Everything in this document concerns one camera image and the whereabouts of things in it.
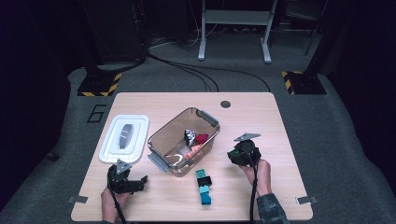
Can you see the person's left hand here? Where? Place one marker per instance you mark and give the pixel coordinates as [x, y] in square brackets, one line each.
[109, 205]

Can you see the white metal stand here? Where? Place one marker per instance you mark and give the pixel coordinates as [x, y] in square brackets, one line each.
[236, 17]

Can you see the black toy block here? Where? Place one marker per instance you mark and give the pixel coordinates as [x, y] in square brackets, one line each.
[204, 181]

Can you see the green toy block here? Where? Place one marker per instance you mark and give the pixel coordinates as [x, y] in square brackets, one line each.
[237, 153]

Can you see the salmon pink toy block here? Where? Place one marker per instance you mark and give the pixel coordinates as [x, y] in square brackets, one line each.
[192, 151]

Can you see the dark equipment cabinet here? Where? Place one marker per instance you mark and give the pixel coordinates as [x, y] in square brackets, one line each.
[115, 31]

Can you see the dark cyan sloped toy block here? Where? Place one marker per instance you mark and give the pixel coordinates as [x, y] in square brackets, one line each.
[206, 199]

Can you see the striped black stand base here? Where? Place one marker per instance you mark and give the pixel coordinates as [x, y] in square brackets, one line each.
[99, 84]
[306, 84]

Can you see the black and white toy figure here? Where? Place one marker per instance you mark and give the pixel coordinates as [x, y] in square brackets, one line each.
[189, 137]

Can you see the light blue toy block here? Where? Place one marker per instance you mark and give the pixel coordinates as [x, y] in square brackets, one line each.
[204, 189]

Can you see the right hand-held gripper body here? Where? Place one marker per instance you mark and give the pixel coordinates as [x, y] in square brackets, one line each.
[249, 154]

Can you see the person's right hand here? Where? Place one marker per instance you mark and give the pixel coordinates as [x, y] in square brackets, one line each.
[263, 175]

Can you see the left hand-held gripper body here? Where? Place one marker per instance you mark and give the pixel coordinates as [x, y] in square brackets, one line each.
[120, 183]

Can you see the red toy block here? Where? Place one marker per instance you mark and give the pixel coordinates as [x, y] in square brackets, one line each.
[202, 138]

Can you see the grey tape piece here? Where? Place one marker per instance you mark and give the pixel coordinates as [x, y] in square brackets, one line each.
[77, 199]
[306, 200]

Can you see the small black floor object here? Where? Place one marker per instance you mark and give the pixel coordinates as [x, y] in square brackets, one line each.
[52, 156]

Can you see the teal toy block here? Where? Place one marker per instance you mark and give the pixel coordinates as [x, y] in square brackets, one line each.
[200, 173]

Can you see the transparent brown storage box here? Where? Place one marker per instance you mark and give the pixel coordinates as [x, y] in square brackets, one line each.
[171, 133]

